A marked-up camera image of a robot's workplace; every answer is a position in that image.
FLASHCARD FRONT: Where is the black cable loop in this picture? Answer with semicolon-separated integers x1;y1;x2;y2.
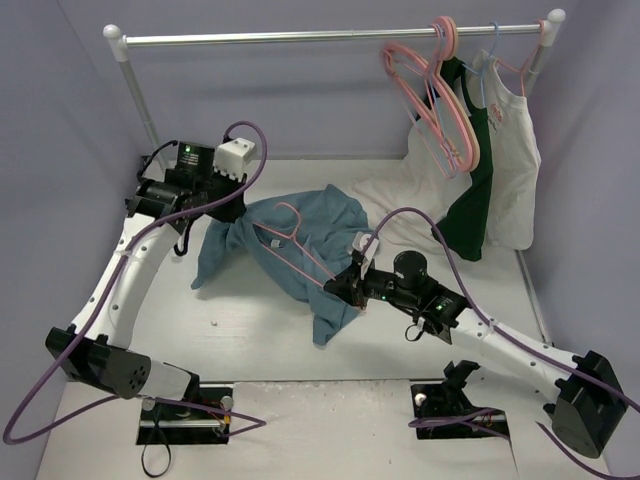
141;419;175;477

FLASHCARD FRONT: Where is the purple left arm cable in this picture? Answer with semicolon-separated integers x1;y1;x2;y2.
2;120;269;445

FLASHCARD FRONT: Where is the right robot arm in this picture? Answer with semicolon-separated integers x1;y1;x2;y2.
324;251;627;459

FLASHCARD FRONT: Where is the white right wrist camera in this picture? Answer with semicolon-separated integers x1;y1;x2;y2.
351;231;380;264

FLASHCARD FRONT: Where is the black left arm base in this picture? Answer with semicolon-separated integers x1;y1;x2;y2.
136;399;231;446

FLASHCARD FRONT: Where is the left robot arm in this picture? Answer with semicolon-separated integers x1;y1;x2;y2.
45;138;256;420

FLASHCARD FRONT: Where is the pink hanger behind thick one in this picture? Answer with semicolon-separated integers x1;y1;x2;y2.
380;18;458;179

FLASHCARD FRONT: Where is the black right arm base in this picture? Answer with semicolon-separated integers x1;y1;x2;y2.
408;383;510;441

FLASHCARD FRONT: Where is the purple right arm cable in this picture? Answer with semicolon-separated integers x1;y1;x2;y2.
367;207;640;480

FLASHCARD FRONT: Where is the white t shirt on hanger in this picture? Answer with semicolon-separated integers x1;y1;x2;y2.
469;50;541;250

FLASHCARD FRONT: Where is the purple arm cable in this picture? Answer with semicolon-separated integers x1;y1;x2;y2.
2;120;269;445
367;207;640;480

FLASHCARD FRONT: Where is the pink hanger at rack end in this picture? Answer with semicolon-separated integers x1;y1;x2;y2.
496;19;545;97

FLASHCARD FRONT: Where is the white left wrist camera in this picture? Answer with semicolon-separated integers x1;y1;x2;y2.
213;138;256;182

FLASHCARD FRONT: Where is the blue t shirt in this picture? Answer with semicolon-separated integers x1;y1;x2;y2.
191;184;371;346

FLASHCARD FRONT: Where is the green t shirt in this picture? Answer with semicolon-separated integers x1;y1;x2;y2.
437;57;493;262

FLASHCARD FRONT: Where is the blue wire hanger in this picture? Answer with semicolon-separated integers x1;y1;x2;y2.
463;21;500;108

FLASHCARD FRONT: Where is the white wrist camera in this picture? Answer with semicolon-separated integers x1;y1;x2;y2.
351;231;380;264
213;138;256;182

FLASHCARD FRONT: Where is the white clothes rack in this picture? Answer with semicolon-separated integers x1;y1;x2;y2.
102;8;567;161

